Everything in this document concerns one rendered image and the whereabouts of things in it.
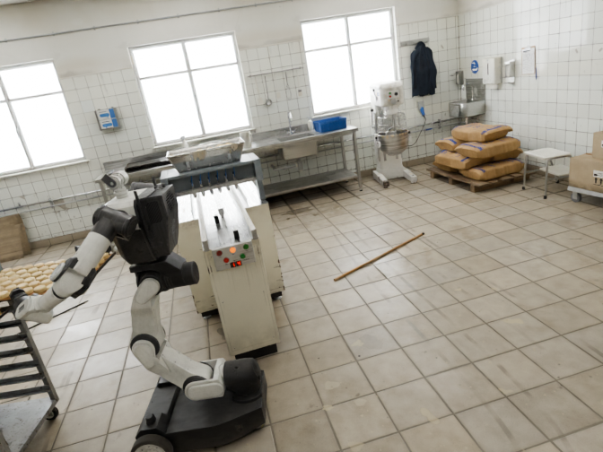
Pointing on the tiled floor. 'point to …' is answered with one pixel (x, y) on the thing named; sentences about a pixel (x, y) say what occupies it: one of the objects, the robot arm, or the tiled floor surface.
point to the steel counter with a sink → (292, 146)
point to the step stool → (547, 164)
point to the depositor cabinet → (263, 223)
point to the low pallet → (478, 180)
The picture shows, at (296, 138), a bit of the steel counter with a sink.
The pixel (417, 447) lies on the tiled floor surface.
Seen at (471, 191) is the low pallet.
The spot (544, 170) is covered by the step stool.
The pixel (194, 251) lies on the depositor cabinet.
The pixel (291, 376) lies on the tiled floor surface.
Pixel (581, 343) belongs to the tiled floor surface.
